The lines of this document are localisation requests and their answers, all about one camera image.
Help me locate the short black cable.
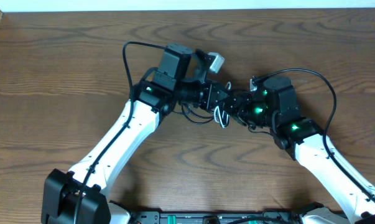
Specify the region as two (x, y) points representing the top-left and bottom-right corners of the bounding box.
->
(248, 124), (274, 136)

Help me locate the long black cable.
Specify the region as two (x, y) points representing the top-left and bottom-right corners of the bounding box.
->
(171, 88), (253, 125)

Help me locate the white cable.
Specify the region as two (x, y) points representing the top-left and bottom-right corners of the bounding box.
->
(213, 81), (232, 129)

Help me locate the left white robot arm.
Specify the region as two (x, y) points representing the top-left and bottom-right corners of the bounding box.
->
(41, 44), (225, 224)

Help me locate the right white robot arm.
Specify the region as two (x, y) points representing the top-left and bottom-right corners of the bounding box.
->
(220, 77), (375, 223)

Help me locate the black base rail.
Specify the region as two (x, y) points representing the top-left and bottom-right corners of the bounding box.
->
(128, 210), (301, 224)

